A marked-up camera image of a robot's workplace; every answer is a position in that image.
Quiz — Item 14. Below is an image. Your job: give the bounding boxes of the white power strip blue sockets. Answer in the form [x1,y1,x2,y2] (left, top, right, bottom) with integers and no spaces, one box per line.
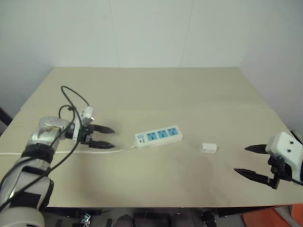
[134,126,184,149]

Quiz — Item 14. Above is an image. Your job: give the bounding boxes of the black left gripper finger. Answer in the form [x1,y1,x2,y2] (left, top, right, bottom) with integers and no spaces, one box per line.
[89,140,116,150]
[91,124,116,135]

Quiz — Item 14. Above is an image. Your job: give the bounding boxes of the white plug adapter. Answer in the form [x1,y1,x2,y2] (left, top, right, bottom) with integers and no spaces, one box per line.
[199,142,223,154]

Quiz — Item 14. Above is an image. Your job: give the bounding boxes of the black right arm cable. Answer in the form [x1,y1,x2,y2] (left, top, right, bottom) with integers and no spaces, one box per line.
[283,176,303,187]

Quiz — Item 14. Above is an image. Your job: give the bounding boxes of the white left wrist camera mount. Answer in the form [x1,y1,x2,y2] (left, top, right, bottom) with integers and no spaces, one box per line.
[71,106,96,141]

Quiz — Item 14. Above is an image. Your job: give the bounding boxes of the white power strip cord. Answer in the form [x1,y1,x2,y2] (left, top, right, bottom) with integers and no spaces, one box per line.
[0,144,139,157]

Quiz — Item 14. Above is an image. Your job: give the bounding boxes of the black frame under table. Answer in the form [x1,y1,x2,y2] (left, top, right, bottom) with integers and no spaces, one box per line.
[44,206,275,227]

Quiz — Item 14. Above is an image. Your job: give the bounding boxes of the orange box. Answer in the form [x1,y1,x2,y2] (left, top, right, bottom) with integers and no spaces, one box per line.
[243,204,303,227]

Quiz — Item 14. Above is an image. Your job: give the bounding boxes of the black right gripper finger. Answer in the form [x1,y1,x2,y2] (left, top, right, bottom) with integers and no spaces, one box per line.
[233,168,271,187]
[244,144,269,156]

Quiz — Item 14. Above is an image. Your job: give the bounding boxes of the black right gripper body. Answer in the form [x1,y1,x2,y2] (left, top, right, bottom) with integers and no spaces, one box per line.
[267,152,295,190]

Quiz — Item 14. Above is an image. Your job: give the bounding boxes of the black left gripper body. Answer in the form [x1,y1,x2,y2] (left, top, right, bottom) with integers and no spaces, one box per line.
[79,124,95,148]

